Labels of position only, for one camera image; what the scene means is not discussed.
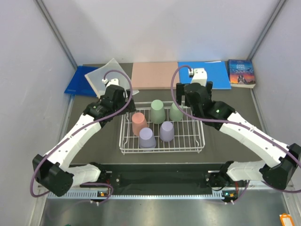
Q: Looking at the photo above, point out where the purple cable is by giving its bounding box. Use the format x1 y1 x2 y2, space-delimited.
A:
30 69 133 198
171 65 301 194

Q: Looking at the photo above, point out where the purple cup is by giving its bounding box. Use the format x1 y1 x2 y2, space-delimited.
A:
159 121 174 142
139 127 157 148

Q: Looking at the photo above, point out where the book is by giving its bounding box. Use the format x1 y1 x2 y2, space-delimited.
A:
228 59 256 89

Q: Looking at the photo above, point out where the white wire dish rack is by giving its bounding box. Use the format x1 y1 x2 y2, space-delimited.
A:
119 101 205 154

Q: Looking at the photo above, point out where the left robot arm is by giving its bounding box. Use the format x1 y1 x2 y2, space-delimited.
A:
32 85 135 197

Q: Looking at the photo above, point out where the pink board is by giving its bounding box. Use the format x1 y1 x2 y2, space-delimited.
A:
131 62 178 90

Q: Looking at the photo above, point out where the pink cup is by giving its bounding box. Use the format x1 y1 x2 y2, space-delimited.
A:
132 112 148 136

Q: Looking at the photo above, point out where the dark blue folder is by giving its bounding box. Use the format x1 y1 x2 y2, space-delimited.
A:
64 66 98 97

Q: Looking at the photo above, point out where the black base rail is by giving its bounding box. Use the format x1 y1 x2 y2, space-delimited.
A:
79 162 247 196

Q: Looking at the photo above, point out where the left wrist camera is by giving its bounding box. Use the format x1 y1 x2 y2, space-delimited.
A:
102 79 119 87

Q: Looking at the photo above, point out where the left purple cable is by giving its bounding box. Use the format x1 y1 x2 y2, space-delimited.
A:
30 69 133 198

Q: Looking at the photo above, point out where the green cup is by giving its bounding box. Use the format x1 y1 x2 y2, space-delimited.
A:
169 103 183 121
150 99 166 124

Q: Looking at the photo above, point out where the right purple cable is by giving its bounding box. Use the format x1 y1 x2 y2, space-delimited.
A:
171 65 301 194

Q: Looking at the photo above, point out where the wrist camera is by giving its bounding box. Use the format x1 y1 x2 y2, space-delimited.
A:
102 79 119 87
188 68 207 86

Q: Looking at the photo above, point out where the orange key tag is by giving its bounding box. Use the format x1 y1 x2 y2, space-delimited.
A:
279 213 295 226

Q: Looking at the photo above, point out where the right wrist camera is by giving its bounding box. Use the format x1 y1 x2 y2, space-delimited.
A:
188 68 207 86

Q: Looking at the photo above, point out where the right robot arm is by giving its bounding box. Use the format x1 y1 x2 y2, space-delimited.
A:
176 82 301 190

